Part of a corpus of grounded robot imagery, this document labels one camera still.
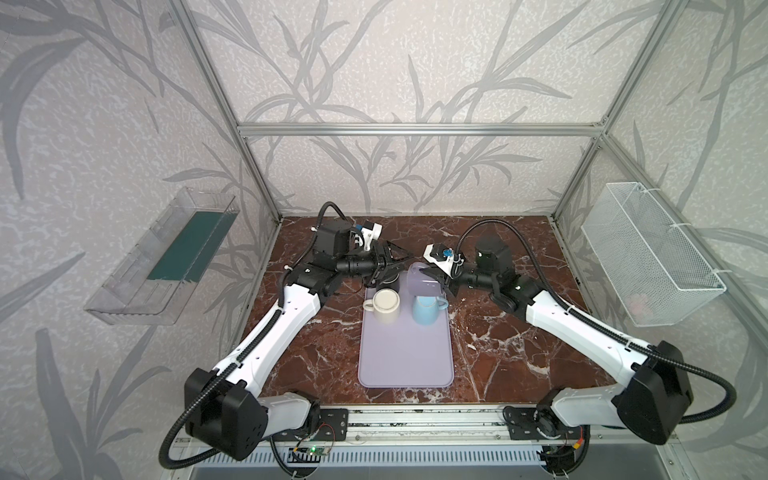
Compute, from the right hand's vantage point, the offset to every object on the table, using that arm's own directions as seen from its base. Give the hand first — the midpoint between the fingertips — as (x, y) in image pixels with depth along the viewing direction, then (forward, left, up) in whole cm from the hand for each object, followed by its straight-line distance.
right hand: (426, 254), depth 75 cm
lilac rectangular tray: (-17, +6, -26) cm, 31 cm away
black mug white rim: (+2, +10, -18) cm, 21 cm away
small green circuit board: (-39, +28, -26) cm, 54 cm away
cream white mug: (-5, +12, -19) cm, 23 cm away
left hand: (-4, +4, +6) cm, 8 cm away
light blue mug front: (-7, 0, -18) cm, 19 cm away
